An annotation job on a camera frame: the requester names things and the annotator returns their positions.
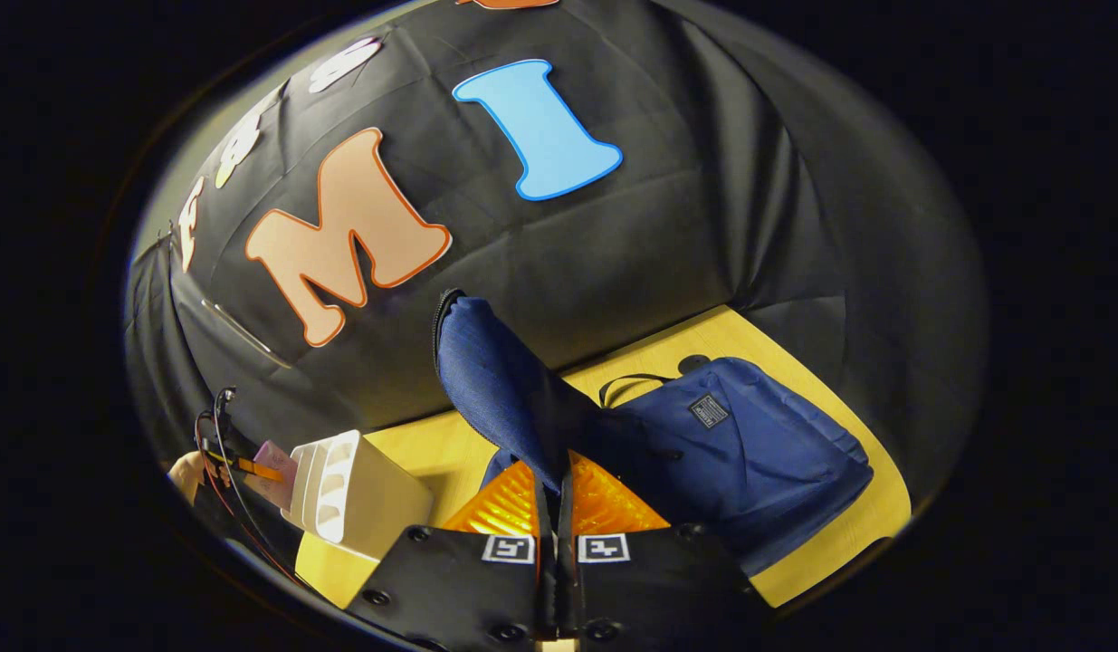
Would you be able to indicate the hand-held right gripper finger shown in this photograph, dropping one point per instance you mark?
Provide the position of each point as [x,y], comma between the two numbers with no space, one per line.
[566,561]
[547,561]

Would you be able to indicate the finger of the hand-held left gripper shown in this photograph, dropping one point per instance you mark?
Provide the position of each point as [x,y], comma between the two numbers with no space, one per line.
[260,469]

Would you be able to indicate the pink cover book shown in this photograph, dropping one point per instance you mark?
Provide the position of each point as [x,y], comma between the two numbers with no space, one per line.
[273,480]

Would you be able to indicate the white bookshelf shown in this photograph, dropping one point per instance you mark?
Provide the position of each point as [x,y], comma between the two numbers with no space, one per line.
[377,498]

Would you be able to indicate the blue schoolbag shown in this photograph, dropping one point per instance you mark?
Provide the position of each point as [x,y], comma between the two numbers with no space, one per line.
[740,453]

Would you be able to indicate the black backdrop cloth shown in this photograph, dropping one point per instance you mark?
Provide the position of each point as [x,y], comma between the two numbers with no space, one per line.
[703,235]

